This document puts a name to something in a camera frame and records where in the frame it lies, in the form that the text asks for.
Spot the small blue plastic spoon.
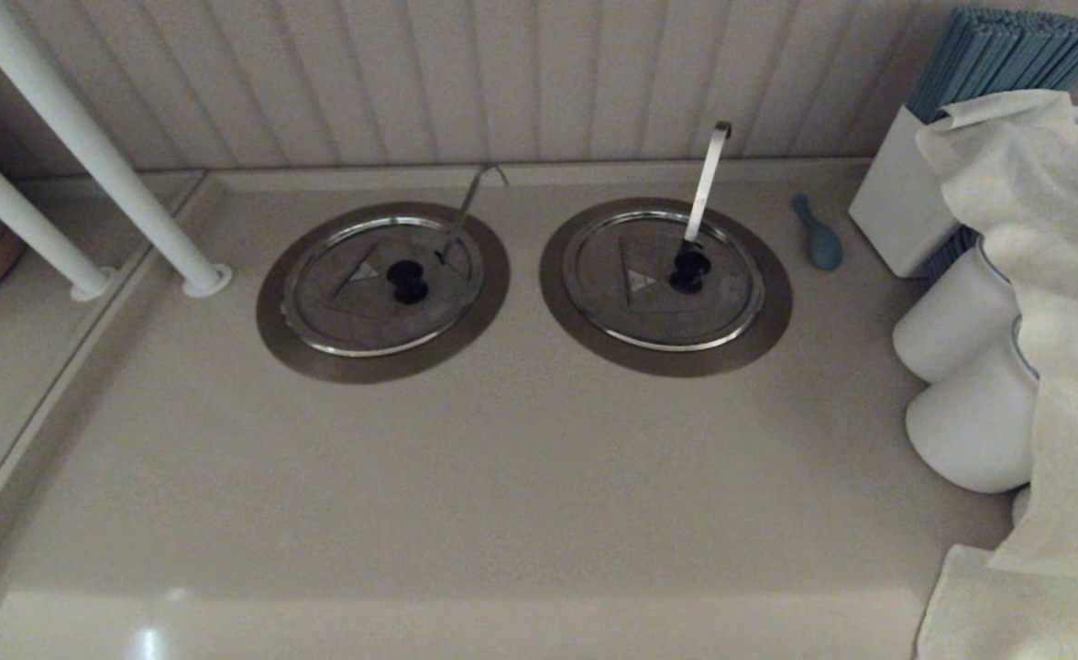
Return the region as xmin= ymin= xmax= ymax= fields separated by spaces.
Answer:
xmin=791 ymin=192 xmax=844 ymax=271

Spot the blue ribbed pack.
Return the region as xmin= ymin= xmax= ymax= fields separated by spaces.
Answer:
xmin=922 ymin=225 xmax=982 ymax=283

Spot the right metal ladle handle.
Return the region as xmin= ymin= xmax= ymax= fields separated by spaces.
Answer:
xmin=681 ymin=121 xmax=732 ymax=250

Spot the short white support pole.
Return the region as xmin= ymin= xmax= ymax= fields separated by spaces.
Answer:
xmin=0 ymin=126 xmax=116 ymax=303

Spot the long white support pole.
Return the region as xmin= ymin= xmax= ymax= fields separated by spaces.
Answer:
xmin=0 ymin=0 xmax=233 ymax=299

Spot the steel hinged lid, glossy knob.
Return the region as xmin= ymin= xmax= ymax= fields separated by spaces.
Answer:
xmin=562 ymin=211 xmax=767 ymax=352

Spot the white square holder box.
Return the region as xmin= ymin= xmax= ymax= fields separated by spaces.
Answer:
xmin=849 ymin=103 xmax=966 ymax=279

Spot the brown steel well ring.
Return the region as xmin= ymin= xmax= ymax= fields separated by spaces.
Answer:
xmin=539 ymin=197 xmax=794 ymax=379
xmin=257 ymin=202 xmax=511 ymax=384

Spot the white woven cloth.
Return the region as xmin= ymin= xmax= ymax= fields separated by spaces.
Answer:
xmin=915 ymin=89 xmax=1078 ymax=660

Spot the white cup stack, blue rim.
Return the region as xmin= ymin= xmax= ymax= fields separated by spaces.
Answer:
xmin=906 ymin=353 xmax=1040 ymax=494
xmin=892 ymin=240 xmax=1021 ymax=384

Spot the steel hinged lid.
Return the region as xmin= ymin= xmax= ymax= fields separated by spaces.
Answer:
xmin=280 ymin=215 xmax=485 ymax=358
xmin=562 ymin=211 xmax=767 ymax=352

